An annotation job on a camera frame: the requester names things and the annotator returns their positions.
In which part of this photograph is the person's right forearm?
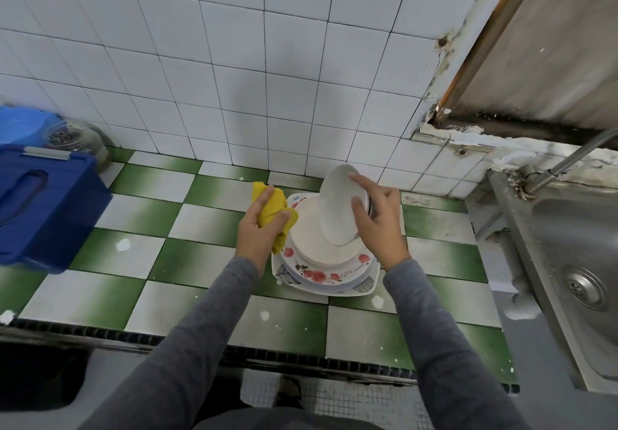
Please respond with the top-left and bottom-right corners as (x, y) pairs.
(383, 259), (532, 430)

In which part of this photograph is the person's left hand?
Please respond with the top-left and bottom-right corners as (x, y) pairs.
(236, 185), (291, 273)

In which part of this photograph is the person's right hand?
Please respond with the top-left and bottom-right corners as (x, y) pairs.
(348, 174), (411, 272)

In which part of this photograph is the blue plastic box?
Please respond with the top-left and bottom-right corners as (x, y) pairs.
(0, 147), (113, 273)

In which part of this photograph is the stainless steel sink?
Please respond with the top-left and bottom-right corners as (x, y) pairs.
(487, 168), (618, 397)

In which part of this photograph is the glass jar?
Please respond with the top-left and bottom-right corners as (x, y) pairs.
(43, 120), (112, 170)

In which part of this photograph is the blue plastic bowl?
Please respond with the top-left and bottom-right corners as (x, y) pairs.
(0, 106), (64, 150)

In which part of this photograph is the metal faucet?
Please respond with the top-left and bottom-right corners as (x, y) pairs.
(521, 127), (618, 196)

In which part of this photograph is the person's black shoe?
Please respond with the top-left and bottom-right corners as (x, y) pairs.
(275, 377), (305, 409)

